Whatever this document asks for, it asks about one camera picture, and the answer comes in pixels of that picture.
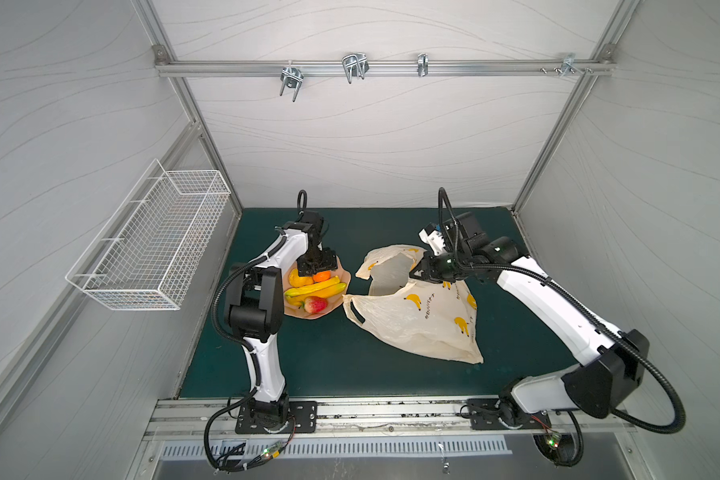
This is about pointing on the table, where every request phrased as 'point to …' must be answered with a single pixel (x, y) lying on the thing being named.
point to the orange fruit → (321, 276)
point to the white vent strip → (355, 448)
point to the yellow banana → (325, 289)
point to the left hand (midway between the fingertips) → (322, 269)
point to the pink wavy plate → (332, 301)
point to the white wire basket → (150, 247)
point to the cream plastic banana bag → (436, 317)
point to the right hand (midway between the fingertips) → (409, 273)
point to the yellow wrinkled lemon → (299, 281)
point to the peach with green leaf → (314, 304)
